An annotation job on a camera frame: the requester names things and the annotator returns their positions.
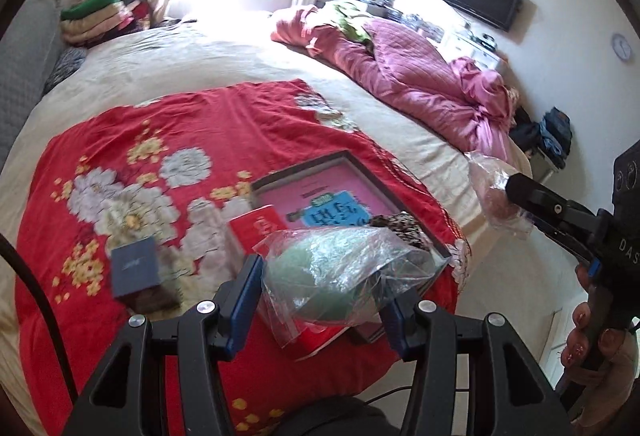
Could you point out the white dresser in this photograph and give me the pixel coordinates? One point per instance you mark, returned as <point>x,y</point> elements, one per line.
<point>470,48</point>

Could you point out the person's right hand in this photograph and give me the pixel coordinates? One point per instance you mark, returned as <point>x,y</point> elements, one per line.
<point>595,351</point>

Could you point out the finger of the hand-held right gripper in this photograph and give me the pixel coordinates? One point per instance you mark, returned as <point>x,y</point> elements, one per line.
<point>570,241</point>
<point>530,196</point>

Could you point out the green puff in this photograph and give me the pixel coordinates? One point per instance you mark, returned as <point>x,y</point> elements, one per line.
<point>325,276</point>

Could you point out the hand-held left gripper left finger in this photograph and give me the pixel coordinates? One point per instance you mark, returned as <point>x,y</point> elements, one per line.
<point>242,301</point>

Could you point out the bed with cream sheet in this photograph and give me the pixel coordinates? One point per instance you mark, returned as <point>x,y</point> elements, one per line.
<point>200,55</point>

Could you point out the green garment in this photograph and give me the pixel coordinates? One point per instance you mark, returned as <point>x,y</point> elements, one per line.
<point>350,23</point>

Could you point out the leopard print scrunchie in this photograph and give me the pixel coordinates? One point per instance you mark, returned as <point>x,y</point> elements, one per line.
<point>402,228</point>

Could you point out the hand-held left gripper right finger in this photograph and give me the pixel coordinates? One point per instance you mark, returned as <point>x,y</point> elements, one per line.
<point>395,321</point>

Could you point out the stack of folded blankets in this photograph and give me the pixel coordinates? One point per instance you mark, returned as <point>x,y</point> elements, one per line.
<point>100,23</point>

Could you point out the round wall clock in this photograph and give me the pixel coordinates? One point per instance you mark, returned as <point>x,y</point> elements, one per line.
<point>622,47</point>

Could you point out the pink quilt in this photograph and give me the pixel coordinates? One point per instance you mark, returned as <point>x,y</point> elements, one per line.
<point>410,70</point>

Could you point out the peach puff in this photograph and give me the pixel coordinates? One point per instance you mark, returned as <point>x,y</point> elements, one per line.
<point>495,201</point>

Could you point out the red floral blanket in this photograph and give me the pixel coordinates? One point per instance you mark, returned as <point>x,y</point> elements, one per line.
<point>100,140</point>

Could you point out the grey quilted headboard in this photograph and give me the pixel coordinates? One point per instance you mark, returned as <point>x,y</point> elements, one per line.
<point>25,65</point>

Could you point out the red and white box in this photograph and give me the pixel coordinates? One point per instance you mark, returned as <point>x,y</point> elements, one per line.
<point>260,228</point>

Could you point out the pile of jeans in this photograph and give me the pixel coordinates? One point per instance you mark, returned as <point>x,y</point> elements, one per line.
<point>555,130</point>

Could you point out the dark blue box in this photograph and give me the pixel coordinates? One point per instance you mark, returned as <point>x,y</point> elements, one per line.
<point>135,263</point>

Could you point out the shallow box with pink print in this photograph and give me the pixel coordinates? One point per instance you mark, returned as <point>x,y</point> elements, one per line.
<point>325,186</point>

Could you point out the dark patterned pillow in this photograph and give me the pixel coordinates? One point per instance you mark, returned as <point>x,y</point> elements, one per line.
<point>65,65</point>

